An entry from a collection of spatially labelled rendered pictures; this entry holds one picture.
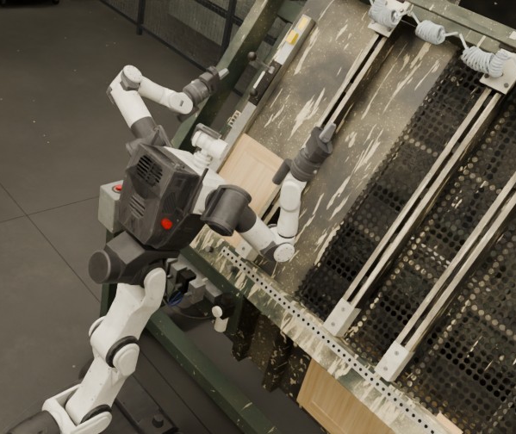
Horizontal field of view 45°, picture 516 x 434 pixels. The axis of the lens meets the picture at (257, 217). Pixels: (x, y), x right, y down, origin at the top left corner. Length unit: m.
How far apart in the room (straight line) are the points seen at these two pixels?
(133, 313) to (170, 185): 0.57
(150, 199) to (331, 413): 1.29
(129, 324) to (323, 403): 0.93
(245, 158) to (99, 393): 1.10
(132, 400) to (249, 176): 1.09
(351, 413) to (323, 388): 0.16
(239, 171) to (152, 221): 0.69
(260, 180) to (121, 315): 0.77
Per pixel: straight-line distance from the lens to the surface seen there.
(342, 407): 2.72
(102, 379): 2.54
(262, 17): 2.82
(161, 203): 1.99
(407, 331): 2.16
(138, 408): 2.82
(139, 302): 2.31
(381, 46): 2.44
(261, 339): 2.94
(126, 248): 2.16
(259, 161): 2.58
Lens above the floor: 2.43
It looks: 34 degrees down
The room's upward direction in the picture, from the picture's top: 14 degrees clockwise
